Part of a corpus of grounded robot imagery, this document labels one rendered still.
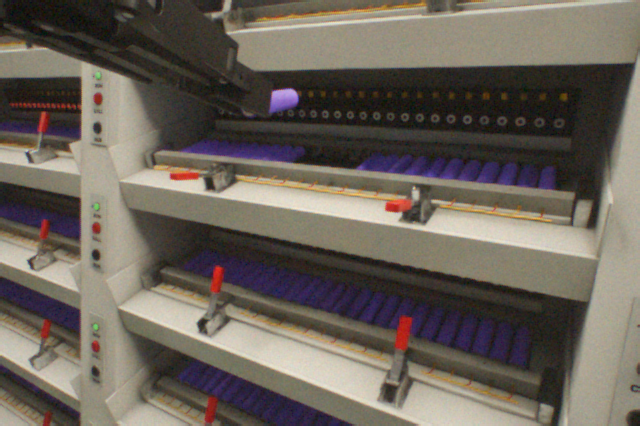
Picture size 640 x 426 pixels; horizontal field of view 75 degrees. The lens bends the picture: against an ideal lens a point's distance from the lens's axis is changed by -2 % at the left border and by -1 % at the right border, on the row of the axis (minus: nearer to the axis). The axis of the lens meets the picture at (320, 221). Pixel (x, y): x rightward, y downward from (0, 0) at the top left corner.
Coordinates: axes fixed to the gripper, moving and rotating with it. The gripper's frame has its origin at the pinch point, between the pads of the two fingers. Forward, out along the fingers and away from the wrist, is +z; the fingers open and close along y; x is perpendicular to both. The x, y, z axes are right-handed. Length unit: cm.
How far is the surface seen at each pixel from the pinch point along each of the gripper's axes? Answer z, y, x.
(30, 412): 30, -72, -64
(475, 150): 29.4, 13.8, 2.2
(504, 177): 23.7, 18.2, -1.6
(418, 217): 17.4, 11.5, -7.4
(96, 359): 20, -38, -38
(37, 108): 30, -88, 5
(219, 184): 16.6, -14.5, -7.1
